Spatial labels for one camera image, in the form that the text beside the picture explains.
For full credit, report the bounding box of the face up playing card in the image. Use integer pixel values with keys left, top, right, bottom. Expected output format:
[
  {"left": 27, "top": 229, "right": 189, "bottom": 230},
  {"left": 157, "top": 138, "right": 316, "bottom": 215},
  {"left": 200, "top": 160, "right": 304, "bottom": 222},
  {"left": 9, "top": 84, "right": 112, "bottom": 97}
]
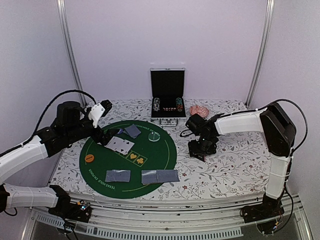
[{"left": 105, "top": 136, "right": 135, "bottom": 155}]

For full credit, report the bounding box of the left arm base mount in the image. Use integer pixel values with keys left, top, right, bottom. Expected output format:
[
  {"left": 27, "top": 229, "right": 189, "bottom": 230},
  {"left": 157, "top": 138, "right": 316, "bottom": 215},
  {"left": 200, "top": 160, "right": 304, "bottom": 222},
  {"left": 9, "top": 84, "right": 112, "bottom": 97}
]
[{"left": 48, "top": 190, "right": 92, "bottom": 223}]

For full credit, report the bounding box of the right poker chip row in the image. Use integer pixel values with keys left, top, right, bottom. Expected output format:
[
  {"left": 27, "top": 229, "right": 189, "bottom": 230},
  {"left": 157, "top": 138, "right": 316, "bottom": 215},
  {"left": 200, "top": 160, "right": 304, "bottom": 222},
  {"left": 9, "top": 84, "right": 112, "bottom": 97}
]
[{"left": 175, "top": 97, "right": 183, "bottom": 112}]

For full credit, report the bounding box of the left poker chip row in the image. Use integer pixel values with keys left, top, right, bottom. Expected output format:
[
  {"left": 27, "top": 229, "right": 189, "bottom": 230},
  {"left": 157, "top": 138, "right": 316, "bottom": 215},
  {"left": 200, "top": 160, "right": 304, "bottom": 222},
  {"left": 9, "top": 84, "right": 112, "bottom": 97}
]
[{"left": 153, "top": 97, "right": 160, "bottom": 112}]

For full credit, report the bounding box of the orange big blind button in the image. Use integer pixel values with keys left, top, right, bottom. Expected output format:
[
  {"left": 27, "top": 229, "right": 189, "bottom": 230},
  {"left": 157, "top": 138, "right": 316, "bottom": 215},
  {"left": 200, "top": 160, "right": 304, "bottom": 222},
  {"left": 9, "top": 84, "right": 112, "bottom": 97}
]
[{"left": 84, "top": 154, "right": 95, "bottom": 163}]

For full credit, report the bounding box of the clear dealer button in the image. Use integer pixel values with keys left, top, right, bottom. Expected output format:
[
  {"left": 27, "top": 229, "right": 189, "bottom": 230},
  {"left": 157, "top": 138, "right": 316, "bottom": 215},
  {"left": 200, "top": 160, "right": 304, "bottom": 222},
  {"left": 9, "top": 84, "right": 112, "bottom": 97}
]
[{"left": 148, "top": 132, "right": 161, "bottom": 142}]

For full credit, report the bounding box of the poker chip row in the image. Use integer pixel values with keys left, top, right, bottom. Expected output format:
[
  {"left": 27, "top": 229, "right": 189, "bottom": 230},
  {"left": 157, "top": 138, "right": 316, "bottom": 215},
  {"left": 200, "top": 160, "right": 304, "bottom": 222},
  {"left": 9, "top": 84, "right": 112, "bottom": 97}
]
[
  {"left": 175, "top": 97, "right": 183, "bottom": 112},
  {"left": 153, "top": 97, "right": 160, "bottom": 112}
]

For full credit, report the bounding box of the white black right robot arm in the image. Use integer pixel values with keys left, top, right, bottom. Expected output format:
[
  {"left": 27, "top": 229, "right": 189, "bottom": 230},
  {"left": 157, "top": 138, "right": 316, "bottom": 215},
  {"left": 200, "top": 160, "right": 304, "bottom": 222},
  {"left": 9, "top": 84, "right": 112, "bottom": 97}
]
[{"left": 185, "top": 102, "right": 297, "bottom": 218}]

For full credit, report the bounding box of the aluminium poker chip case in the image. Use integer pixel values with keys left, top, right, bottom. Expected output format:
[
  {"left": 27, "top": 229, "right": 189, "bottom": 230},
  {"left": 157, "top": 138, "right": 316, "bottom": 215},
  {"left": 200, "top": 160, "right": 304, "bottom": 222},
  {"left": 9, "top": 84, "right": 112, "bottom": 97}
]
[{"left": 150, "top": 67, "right": 186, "bottom": 127}]

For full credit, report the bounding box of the green round poker mat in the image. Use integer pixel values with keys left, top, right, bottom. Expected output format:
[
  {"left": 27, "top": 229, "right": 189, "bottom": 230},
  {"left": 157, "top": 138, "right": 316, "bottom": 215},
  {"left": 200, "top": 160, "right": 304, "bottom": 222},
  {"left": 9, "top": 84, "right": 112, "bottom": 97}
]
[{"left": 79, "top": 120, "right": 177, "bottom": 199}]

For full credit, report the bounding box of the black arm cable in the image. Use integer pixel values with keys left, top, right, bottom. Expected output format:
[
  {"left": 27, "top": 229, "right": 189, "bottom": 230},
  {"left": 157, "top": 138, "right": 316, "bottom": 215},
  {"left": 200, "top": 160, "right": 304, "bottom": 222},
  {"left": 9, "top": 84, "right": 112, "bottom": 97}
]
[
  {"left": 0, "top": 89, "right": 98, "bottom": 156},
  {"left": 257, "top": 98, "right": 308, "bottom": 153}
]

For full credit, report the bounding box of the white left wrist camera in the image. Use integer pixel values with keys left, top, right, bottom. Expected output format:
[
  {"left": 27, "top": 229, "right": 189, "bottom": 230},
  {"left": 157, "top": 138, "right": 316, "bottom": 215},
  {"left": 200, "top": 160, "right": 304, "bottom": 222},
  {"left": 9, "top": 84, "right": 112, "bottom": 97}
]
[{"left": 88, "top": 100, "right": 112, "bottom": 128}]

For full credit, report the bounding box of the right aluminium frame post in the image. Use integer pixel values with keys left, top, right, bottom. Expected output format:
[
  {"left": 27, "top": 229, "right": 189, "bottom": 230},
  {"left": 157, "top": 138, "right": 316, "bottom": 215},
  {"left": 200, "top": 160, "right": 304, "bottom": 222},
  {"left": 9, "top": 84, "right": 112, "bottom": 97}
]
[{"left": 245, "top": 0, "right": 275, "bottom": 108}]

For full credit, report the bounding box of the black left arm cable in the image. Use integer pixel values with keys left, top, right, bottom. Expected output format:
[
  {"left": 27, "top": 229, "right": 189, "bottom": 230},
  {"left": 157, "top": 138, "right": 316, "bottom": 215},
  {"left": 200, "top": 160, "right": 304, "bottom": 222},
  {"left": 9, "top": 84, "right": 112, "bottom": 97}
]
[{"left": 0, "top": 89, "right": 98, "bottom": 156}]

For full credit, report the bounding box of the red dice row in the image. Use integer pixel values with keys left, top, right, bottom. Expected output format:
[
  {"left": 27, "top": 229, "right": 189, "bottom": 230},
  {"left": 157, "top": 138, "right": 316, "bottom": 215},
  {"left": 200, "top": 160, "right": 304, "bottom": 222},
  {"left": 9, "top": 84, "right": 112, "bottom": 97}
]
[{"left": 162, "top": 107, "right": 176, "bottom": 112}]

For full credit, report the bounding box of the red blue patterned bowl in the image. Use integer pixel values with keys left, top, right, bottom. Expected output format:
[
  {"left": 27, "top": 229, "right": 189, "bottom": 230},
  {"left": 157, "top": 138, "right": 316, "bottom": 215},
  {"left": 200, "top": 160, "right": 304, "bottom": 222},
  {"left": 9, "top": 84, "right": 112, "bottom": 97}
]
[{"left": 189, "top": 105, "right": 210, "bottom": 118}]

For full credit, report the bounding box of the front aluminium rail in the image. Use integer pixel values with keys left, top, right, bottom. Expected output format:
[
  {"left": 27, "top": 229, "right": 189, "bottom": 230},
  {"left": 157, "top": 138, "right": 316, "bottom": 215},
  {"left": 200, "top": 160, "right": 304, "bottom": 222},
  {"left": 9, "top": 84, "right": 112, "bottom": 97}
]
[{"left": 22, "top": 193, "right": 315, "bottom": 240}]

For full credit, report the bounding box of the blue playing card deck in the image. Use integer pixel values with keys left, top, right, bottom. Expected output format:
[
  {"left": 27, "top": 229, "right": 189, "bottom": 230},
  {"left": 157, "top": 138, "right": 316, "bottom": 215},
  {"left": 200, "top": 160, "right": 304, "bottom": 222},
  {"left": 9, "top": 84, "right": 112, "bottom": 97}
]
[{"left": 124, "top": 124, "right": 141, "bottom": 139}]

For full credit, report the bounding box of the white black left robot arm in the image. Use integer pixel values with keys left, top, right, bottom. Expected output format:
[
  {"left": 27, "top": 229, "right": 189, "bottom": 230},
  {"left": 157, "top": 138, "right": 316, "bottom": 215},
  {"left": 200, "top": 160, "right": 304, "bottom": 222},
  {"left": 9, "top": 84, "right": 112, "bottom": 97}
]
[{"left": 0, "top": 100, "right": 117, "bottom": 217}]

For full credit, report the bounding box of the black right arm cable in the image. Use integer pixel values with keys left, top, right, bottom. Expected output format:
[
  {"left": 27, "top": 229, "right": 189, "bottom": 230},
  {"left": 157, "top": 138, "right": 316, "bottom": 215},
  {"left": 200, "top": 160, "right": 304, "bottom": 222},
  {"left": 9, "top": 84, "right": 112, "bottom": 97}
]
[{"left": 257, "top": 98, "right": 308, "bottom": 153}]

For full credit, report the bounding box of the aluminium frame post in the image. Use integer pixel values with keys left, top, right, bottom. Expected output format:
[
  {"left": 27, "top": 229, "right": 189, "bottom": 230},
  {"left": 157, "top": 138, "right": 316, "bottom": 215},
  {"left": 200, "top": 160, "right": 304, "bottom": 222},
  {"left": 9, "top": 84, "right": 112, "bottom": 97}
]
[
  {"left": 56, "top": 0, "right": 83, "bottom": 91},
  {"left": 245, "top": 0, "right": 275, "bottom": 108}
]

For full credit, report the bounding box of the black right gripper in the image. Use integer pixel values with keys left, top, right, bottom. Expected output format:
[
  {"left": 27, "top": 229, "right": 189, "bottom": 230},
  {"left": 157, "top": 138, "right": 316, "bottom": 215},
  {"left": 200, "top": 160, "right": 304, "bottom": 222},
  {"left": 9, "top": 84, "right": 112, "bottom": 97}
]
[{"left": 188, "top": 135, "right": 217, "bottom": 157}]

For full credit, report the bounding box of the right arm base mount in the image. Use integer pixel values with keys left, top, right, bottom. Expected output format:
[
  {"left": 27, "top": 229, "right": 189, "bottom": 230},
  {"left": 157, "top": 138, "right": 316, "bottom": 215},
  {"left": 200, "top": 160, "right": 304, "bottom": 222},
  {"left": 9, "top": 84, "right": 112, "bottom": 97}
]
[{"left": 239, "top": 194, "right": 285, "bottom": 235}]

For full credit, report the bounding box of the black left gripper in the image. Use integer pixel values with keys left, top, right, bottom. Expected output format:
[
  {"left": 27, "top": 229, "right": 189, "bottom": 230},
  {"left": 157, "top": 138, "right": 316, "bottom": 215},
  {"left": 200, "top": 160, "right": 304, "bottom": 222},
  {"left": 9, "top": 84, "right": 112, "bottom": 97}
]
[{"left": 65, "top": 107, "right": 120, "bottom": 146}]

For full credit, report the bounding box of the triangular all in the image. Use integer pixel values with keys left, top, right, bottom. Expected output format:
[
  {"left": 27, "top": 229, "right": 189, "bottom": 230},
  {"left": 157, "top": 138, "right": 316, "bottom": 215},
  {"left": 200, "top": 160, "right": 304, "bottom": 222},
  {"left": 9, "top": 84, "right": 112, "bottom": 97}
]
[{"left": 196, "top": 155, "right": 206, "bottom": 162}]

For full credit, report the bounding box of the left aluminium frame post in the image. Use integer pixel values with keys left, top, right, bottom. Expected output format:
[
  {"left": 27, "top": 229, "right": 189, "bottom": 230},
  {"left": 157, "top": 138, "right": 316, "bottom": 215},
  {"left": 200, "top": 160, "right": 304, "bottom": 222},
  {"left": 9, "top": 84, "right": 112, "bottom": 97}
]
[{"left": 56, "top": 0, "right": 83, "bottom": 91}]

